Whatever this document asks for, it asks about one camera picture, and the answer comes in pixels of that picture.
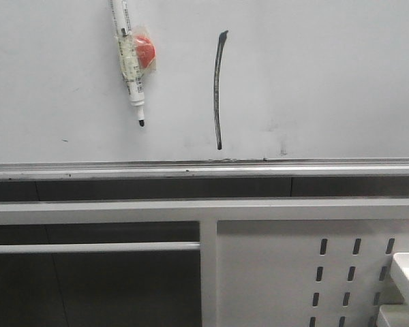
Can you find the red round magnet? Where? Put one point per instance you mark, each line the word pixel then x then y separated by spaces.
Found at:
pixel 145 50

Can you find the white whiteboard marker black tip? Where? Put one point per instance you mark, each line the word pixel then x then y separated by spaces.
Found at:
pixel 128 58

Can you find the white whiteboard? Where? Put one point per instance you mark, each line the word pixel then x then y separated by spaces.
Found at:
pixel 240 87

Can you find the white perforated pegboard panel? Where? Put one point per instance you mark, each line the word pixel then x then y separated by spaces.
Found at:
pixel 306 273

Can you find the lower white tray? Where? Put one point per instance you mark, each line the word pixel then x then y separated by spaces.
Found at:
pixel 393 316

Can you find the white metal stand frame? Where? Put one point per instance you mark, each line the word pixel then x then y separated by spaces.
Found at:
pixel 136 263

